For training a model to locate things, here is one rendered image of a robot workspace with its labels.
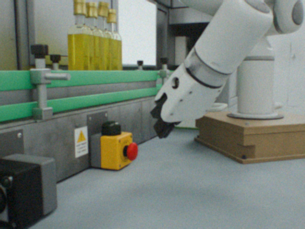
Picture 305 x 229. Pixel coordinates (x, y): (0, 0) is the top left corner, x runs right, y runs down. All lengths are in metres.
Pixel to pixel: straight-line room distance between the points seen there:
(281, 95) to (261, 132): 3.87
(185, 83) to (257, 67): 0.42
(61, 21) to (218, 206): 0.78
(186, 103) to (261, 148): 0.32
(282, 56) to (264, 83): 3.74
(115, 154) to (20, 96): 0.23
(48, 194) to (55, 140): 0.15
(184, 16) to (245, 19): 1.56
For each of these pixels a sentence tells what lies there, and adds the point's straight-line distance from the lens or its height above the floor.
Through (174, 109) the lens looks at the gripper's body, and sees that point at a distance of 0.54.
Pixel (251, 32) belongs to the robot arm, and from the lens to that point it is 0.48.
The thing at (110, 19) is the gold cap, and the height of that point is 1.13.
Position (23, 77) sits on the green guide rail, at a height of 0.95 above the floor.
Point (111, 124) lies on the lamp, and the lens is 0.72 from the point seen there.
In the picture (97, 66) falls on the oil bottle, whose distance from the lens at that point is 0.98.
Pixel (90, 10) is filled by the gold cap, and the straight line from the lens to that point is 1.01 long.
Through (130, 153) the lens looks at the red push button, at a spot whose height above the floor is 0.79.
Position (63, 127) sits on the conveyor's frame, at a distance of 0.65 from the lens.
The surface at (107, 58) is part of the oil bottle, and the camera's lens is 1.03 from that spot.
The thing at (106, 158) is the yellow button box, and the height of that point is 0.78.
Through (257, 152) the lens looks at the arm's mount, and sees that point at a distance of 0.81.
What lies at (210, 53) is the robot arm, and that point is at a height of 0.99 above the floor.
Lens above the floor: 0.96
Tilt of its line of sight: 8 degrees down
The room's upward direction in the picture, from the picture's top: straight up
